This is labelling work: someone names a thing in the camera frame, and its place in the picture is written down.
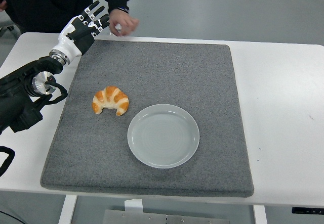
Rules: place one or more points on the pale grey round plate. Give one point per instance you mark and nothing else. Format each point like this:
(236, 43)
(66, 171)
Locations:
(163, 136)

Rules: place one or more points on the orange croissant bread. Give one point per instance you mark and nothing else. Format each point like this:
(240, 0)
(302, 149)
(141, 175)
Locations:
(111, 98)

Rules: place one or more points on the person's right hand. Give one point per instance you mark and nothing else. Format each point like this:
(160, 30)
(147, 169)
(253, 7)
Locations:
(2, 5)

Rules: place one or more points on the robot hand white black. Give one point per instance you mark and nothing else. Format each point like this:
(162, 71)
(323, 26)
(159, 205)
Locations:
(69, 40)

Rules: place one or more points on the black table control panel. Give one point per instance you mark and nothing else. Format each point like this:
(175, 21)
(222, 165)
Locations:
(307, 210)

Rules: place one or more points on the grey metal plate with screws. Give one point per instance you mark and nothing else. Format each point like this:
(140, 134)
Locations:
(164, 219)

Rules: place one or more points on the person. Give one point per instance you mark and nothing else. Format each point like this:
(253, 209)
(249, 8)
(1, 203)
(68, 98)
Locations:
(48, 4)

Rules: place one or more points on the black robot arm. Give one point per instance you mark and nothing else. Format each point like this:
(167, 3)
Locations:
(15, 80)

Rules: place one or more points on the small clear plastic box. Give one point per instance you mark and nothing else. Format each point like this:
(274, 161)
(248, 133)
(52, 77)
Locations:
(118, 27)

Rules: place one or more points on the white table leg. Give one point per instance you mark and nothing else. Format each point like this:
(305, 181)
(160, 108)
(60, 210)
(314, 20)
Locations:
(260, 215)
(67, 208)

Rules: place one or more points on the person's left hand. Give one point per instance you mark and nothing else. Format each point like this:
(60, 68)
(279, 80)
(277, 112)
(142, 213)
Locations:
(125, 21)

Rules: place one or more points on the grey felt mat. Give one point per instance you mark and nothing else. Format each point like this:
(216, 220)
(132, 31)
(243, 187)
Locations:
(157, 77)

